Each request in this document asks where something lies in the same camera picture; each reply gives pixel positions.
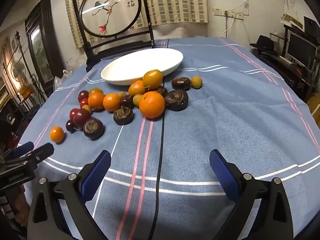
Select white oval plate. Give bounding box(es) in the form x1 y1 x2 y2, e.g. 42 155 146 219
100 48 184 86

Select black speaker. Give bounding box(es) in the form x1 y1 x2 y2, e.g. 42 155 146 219
304 16 320 39

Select yellow-orange oval tomato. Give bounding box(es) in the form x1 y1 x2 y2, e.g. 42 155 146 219
142 69 163 90

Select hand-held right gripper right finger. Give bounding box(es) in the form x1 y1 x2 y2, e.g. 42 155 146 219
209 149 294 240

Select dark wooden framed painting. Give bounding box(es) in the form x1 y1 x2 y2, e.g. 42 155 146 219
24 0 58 93

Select small smooth orange tomato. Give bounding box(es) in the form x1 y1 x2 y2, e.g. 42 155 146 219
49 126 65 143

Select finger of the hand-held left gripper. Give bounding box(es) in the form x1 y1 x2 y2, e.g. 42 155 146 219
4 143 55 167
14 141 35 158

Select large orange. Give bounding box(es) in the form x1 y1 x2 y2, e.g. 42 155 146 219
139 91 166 119

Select blue striped tablecloth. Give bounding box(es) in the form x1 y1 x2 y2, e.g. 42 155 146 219
16 37 320 240

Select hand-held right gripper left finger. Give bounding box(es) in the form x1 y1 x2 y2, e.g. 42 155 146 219
27 150 112 240

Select white wall power strip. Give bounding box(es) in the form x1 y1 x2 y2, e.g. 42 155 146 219
225 10 244 20

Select standing fan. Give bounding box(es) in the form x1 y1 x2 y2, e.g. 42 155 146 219
11 60 27 83

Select thin black cable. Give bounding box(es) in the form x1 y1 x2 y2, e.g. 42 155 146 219
149 116 165 240

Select yellow longan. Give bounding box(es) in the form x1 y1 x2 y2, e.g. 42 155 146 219
190 76 203 89

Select clear plastic bags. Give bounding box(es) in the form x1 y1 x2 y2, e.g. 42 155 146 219
54 69 73 88

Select beige checkered curtain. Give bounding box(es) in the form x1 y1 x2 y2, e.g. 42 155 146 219
62 0 209 48

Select black shelf with monitor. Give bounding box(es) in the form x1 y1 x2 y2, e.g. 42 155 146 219
257 25 320 98

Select round embroidered screen black frame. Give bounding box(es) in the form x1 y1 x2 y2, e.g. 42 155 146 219
72 0 155 72

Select small tangerine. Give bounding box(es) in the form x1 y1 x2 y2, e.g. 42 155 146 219
88 92 105 110
128 80 146 96
103 93 121 112

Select computer monitor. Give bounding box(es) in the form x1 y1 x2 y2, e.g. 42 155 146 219
286 33 318 67

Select white power cable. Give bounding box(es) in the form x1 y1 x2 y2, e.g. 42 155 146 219
219 17 237 38

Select black hat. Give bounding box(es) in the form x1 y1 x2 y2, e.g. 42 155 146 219
249 35 279 54

